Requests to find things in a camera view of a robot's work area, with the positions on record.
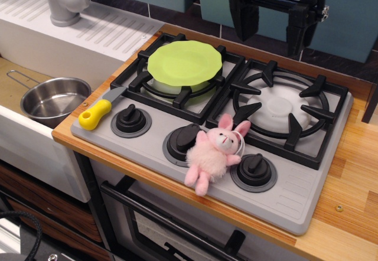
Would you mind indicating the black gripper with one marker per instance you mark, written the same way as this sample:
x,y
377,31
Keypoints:
x,y
302,21

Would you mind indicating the pink stuffed rabbit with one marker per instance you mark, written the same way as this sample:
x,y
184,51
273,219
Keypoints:
x,y
214,151

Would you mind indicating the teal backsplash panel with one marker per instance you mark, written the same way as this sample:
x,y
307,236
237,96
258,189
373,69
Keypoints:
x,y
350,30

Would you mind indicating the black right burner grate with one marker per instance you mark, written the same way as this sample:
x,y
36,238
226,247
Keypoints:
x,y
293,115

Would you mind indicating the black burner grate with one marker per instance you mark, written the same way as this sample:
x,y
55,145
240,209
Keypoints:
x,y
192,103
293,115

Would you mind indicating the green plastic plate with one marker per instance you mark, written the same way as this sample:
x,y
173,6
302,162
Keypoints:
x,y
184,63

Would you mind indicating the black left burner grate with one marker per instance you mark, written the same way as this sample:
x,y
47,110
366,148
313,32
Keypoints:
x,y
192,103

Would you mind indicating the black right stove knob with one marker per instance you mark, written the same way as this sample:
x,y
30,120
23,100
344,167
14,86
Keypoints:
x,y
254,174

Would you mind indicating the black stove knob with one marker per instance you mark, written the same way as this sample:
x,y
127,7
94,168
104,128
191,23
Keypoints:
x,y
131,122
178,142
254,174

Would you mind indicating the black middle stove knob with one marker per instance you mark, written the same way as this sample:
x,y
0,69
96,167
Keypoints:
x,y
178,142

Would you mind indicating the grey toy stove top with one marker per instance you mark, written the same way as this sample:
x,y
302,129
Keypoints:
x,y
289,204

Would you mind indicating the black left stove knob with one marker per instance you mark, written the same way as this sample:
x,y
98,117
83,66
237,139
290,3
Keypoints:
x,y
131,122

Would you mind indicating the grey toy faucet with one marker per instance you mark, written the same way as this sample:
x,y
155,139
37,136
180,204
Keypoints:
x,y
64,13

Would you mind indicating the stainless steel pot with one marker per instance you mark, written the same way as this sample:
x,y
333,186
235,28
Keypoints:
x,y
51,101

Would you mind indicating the toy oven door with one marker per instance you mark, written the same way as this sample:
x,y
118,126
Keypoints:
x,y
161,227

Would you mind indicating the white toy sink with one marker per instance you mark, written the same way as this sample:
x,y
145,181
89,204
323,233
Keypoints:
x,y
91,50

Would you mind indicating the wooden drawer front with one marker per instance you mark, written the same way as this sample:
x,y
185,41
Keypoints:
x,y
64,220

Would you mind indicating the yellow handled toy knife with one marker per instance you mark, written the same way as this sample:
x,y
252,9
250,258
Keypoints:
x,y
90,118

